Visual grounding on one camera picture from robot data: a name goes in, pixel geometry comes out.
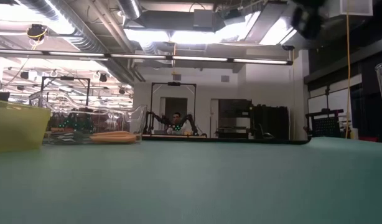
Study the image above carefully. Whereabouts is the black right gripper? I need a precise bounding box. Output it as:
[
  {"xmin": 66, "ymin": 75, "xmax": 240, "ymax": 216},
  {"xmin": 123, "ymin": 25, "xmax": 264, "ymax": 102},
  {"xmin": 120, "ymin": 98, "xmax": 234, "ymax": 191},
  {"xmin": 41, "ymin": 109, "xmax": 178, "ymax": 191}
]
[{"xmin": 290, "ymin": 0, "xmax": 328, "ymax": 40}]

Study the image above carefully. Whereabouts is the yellow plastic bin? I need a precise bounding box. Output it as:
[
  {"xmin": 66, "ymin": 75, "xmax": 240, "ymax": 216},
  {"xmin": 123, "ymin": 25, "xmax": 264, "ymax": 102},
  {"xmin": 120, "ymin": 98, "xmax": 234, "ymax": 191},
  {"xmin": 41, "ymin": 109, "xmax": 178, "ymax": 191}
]
[{"xmin": 0, "ymin": 98, "xmax": 52, "ymax": 153}]

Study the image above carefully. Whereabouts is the whiteboard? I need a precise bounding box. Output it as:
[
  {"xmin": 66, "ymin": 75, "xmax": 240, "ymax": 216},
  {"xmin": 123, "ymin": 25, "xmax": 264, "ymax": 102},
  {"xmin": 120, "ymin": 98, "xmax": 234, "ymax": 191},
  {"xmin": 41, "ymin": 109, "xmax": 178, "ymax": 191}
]
[{"xmin": 307, "ymin": 88, "xmax": 350, "ymax": 128}]

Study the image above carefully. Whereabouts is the grey ventilation box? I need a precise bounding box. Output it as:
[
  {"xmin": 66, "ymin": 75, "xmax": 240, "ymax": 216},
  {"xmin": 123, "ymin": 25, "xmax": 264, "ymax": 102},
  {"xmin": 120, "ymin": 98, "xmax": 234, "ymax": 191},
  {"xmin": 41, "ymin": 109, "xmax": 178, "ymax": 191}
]
[{"xmin": 192, "ymin": 8, "xmax": 215, "ymax": 29}]

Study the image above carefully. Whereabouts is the black pegboard cart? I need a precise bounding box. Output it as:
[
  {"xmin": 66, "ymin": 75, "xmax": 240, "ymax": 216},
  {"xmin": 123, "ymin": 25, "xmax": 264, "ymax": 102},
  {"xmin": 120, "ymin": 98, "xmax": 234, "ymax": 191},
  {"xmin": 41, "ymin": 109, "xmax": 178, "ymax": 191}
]
[{"xmin": 304, "ymin": 108, "xmax": 346, "ymax": 139}]

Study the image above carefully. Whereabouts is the black cabinet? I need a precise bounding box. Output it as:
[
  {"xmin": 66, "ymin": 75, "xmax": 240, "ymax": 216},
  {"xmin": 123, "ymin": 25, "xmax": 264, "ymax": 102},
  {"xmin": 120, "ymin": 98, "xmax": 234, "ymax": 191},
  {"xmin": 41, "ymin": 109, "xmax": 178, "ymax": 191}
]
[{"xmin": 251, "ymin": 105, "xmax": 290, "ymax": 141}]

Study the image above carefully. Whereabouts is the dark shelf unit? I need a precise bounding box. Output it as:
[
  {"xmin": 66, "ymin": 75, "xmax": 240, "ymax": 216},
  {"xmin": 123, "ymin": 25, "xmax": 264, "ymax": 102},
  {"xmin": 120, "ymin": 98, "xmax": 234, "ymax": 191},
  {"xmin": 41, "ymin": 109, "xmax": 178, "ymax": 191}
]
[{"xmin": 217, "ymin": 98, "xmax": 253, "ymax": 139}]

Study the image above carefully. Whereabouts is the long ceiling light bar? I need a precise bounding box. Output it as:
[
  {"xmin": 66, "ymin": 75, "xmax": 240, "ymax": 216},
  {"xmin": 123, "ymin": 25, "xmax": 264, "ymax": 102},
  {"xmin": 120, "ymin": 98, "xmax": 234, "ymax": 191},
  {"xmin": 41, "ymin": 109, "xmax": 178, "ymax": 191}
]
[{"xmin": 0, "ymin": 48, "xmax": 294, "ymax": 66}]

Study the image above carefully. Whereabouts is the person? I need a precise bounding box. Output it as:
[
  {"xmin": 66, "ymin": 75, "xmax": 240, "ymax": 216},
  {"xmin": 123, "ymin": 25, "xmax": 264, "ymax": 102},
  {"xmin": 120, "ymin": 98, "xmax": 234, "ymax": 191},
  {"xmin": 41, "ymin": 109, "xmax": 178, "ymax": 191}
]
[{"xmin": 166, "ymin": 111, "xmax": 193, "ymax": 135}]

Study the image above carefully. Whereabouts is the green table mat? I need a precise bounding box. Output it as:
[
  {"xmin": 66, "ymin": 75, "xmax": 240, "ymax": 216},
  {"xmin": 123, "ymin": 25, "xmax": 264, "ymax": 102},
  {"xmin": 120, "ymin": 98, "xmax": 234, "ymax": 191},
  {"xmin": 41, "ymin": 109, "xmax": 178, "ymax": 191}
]
[{"xmin": 0, "ymin": 136, "xmax": 382, "ymax": 224}]

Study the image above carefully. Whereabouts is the black gantry frame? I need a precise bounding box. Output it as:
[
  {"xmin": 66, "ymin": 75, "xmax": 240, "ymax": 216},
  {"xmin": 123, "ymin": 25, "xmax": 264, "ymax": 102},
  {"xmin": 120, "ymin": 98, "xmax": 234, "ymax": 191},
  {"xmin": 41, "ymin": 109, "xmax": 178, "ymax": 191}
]
[
  {"xmin": 40, "ymin": 75, "xmax": 91, "ymax": 108},
  {"xmin": 149, "ymin": 82, "xmax": 197, "ymax": 135}
]

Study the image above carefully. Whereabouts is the silver ceiling duct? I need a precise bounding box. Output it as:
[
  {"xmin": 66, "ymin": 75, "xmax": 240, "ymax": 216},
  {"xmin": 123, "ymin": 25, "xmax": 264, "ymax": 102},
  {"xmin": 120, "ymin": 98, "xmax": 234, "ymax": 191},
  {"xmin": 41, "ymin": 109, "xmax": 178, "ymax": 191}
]
[{"xmin": 18, "ymin": 0, "xmax": 142, "ymax": 85}]

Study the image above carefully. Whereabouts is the black cord reel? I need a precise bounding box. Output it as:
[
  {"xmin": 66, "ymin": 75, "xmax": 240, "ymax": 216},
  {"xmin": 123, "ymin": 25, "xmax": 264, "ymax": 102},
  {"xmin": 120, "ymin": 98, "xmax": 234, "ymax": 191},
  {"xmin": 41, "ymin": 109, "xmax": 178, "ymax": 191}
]
[{"xmin": 26, "ymin": 24, "xmax": 49, "ymax": 43}]

